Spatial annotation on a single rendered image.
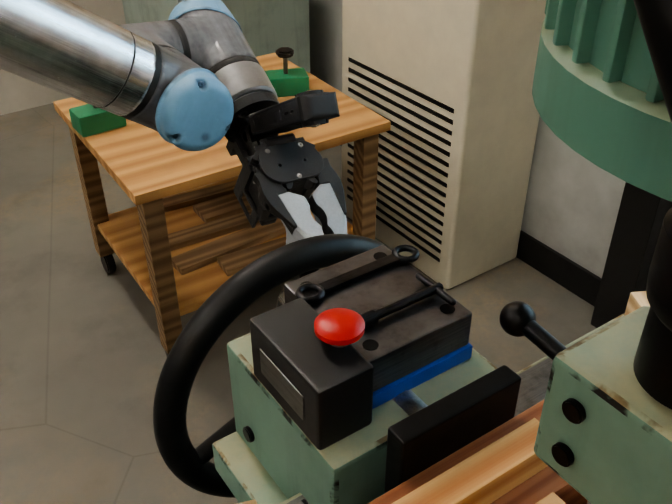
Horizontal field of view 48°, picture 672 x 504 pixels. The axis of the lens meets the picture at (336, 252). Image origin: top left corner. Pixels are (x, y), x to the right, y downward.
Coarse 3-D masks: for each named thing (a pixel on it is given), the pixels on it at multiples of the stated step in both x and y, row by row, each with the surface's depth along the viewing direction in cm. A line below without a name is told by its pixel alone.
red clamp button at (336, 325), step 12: (324, 312) 45; (336, 312) 45; (348, 312) 45; (324, 324) 44; (336, 324) 44; (348, 324) 44; (360, 324) 44; (324, 336) 44; (336, 336) 43; (348, 336) 43; (360, 336) 44
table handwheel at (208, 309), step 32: (288, 256) 62; (320, 256) 64; (352, 256) 66; (224, 288) 61; (256, 288) 61; (192, 320) 61; (224, 320) 61; (192, 352) 61; (160, 384) 62; (192, 384) 63; (160, 416) 63; (160, 448) 65; (192, 448) 67; (192, 480) 68
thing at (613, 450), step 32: (640, 320) 37; (576, 352) 35; (608, 352) 35; (576, 384) 35; (608, 384) 34; (544, 416) 37; (576, 416) 35; (608, 416) 33; (640, 416) 32; (544, 448) 38; (576, 448) 36; (608, 448) 34; (640, 448) 32; (576, 480) 37; (608, 480) 35; (640, 480) 33
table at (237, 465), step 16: (528, 368) 59; (544, 368) 59; (528, 384) 57; (544, 384) 57; (528, 400) 56; (224, 448) 56; (240, 448) 56; (224, 464) 55; (240, 464) 55; (256, 464) 55; (224, 480) 57; (240, 480) 54; (256, 480) 54; (272, 480) 54; (240, 496) 54; (256, 496) 53; (272, 496) 53
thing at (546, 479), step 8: (544, 472) 44; (552, 472) 44; (528, 480) 44; (536, 480) 44; (544, 480) 44; (552, 480) 44; (560, 480) 44; (520, 488) 43; (528, 488) 43; (536, 488) 43; (544, 488) 43; (552, 488) 43; (560, 488) 43; (568, 488) 44; (504, 496) 43; (512, 496) 43; (520, 496) 43; (528, 496) 43; (536, 496) 43; (544, 496) 43; (560, 496) 44; (568, 496) 45; (576, 496) 45
